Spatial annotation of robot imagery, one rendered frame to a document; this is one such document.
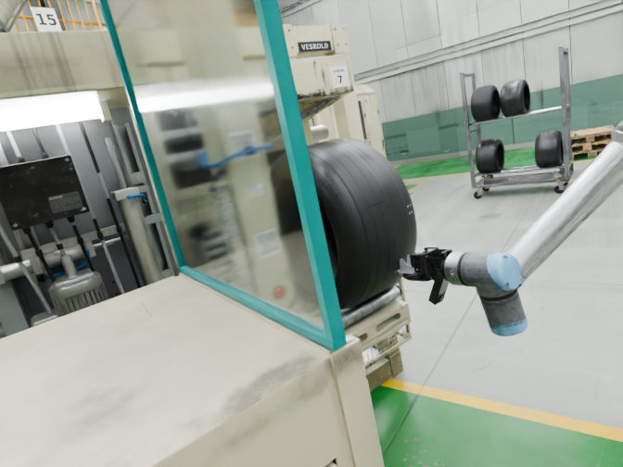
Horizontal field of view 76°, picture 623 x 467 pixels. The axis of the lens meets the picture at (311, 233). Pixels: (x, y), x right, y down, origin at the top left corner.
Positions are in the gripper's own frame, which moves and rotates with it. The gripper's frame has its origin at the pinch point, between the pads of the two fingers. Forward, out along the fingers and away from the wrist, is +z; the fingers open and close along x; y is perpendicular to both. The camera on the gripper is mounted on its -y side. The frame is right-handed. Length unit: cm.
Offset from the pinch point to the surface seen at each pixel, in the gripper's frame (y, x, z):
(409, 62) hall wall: 282, -921, 719
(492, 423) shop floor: -100, -57, 26
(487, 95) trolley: 80, -484, 247
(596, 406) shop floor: -104, -97, -3
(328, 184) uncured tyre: 33.2, 16.5, 2.7
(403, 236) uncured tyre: 11.6, -0.8, -4.0
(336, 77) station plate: 72, -26, 35
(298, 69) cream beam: 76, -8, 34
